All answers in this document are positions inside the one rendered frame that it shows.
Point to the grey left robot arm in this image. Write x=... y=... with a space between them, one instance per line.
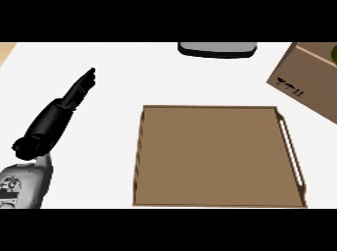
x=17 y=186

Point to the grey appliance with black base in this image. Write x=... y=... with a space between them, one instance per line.
x=217 y=49

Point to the brown cardboard box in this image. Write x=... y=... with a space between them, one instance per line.
x=319 y=94

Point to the brown wooden tray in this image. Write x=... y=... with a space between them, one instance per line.
x=218 y=157

